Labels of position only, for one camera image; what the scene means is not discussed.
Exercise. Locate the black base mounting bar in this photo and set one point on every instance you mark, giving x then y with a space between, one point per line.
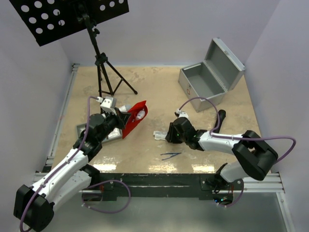
112 185

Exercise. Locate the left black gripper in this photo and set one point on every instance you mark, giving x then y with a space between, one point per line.
120 118

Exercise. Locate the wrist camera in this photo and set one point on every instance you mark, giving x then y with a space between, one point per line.
179 113
108 105

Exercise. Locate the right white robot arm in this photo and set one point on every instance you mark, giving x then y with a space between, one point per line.
254 156

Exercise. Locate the black perforated music stand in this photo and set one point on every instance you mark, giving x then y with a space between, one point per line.
52 20

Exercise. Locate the red first aid pouch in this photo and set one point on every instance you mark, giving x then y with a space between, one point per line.
132 124

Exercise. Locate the black flashlight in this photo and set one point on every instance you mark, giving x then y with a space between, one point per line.
219 121

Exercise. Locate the grey compartment tray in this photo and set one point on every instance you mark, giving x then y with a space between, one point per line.
114 135

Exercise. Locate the white wipe sachet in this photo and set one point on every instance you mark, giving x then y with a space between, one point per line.
160 135

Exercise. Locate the blue plastic tweezers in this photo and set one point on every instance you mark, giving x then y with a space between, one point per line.
170 155

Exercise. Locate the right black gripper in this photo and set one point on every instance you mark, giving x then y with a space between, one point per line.
170 137

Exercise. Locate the grey metal case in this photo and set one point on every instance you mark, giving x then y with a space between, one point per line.
217 74

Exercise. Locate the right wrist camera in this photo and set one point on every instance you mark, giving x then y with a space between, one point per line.
179 113

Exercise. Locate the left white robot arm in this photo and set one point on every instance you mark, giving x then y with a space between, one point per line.
35 206

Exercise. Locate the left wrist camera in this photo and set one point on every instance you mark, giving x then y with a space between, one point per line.
108 105

